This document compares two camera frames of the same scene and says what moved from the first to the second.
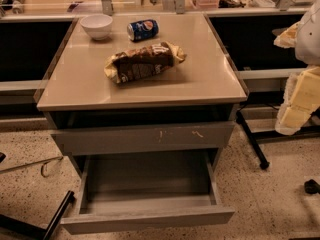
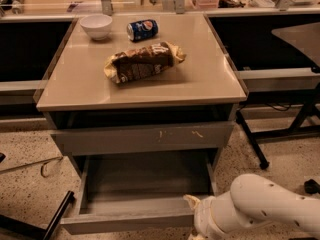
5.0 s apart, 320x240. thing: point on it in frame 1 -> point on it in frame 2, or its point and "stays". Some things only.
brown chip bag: x=141 y=62 stays
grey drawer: x=156 y=193 stays
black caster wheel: x=311 y=187 stays
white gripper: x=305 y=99 -> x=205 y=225
